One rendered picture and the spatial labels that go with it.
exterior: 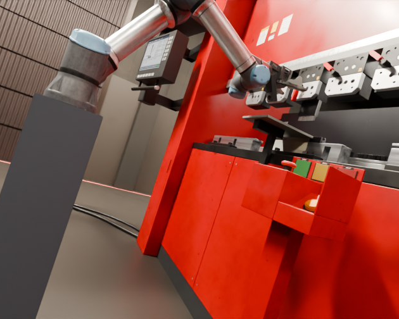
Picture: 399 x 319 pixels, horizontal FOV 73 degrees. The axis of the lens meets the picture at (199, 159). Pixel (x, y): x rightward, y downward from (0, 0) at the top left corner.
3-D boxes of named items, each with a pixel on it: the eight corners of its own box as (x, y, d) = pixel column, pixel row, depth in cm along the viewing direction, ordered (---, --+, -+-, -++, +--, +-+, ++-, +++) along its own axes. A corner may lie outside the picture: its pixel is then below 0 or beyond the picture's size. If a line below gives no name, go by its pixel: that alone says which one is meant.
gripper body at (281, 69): (293, 71, 120) (273, 59, 115) (287, 88, 120) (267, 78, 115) (281, 73, 127) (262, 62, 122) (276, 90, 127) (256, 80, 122)
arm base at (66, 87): (40, 94, 72) (52, 59, 72) (44, 98, 85) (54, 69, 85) (97, 114, 79) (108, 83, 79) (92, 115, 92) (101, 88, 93)
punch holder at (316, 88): (289, 99, 133) (299, 68, 133) (301, 106, 136) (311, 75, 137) (313, 96, 119) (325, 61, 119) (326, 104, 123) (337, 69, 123)
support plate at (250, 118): (242, 118, 122) (242, 116, 122) (284, 137, 133) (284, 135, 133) (267, 116, 105) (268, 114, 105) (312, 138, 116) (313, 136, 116)
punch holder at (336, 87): (323, 95, 115) (334, 59, 115) (335, 102, 118) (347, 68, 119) (356, 91, 101) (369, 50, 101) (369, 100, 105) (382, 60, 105)
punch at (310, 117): (296, 119, 130) (302, 101, 130) (299, 121, 130) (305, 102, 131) (313, 119, 120) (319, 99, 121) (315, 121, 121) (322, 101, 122)
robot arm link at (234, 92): (235, 90, 106) (244, 64, 106) (223, 94, 116) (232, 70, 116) (252, 97, 108) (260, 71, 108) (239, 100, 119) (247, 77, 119)
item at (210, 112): (135, 240, 212) (225, -31, 217) (223, 255, 248) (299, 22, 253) (142, 254, 190) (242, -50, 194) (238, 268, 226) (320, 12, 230)
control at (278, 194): (240, 205, 71) (261, 140, 71) (276, 214, 80) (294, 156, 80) (308, 235, 54) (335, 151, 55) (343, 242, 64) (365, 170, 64)
